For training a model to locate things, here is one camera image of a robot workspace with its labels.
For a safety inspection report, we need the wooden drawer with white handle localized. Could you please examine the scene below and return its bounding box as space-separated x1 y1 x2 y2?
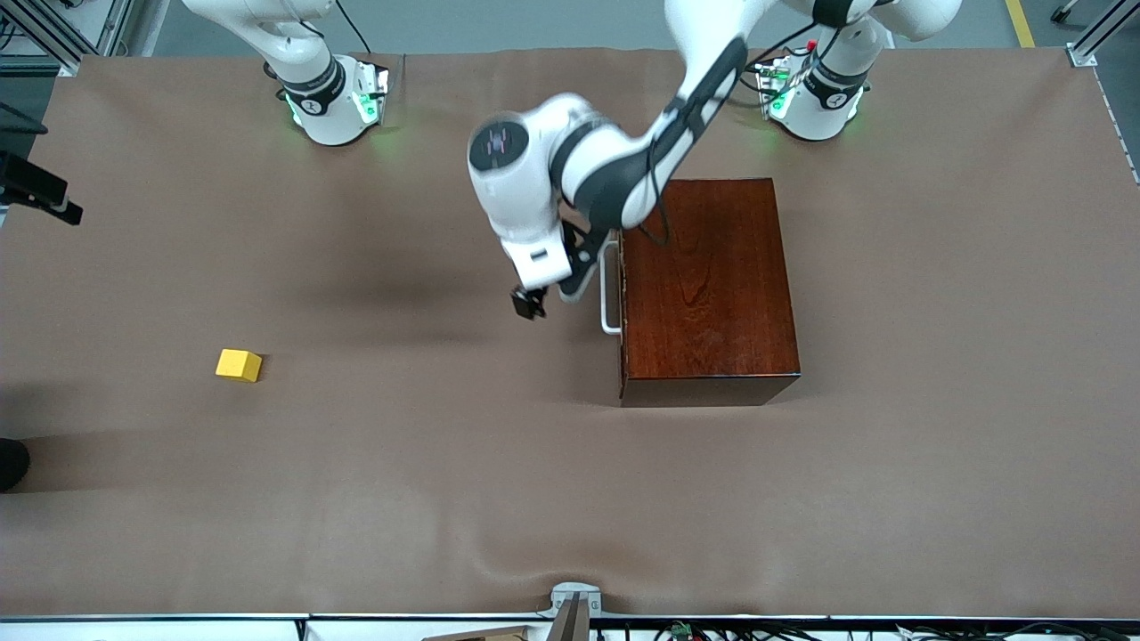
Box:
599 233 630 385

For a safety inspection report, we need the yellow block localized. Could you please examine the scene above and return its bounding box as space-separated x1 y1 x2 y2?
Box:
215 348 264 384

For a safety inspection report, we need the dark red wooden cabinet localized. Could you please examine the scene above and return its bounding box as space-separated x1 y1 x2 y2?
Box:
617 178 802 409

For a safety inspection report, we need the black round object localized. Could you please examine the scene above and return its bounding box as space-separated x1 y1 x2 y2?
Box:
0 438 31 493

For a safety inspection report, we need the brown cardboard piece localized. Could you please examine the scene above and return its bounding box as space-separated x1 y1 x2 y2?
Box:
421 625 533 641

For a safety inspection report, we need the brown table cloth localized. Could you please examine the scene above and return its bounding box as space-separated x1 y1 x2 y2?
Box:
0 46 1140 620

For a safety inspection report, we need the aluminium frame profile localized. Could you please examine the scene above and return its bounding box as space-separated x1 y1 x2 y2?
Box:
0 0 134 77
1069 0 1140 69

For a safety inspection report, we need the black base cable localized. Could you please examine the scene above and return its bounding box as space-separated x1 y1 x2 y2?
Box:
335 0 371 54

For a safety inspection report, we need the grey metal bracket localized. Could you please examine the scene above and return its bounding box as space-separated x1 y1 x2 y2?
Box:
538 582 604 641

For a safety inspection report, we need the white table edge rail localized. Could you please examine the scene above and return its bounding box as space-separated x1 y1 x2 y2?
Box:
0 613 1140 641

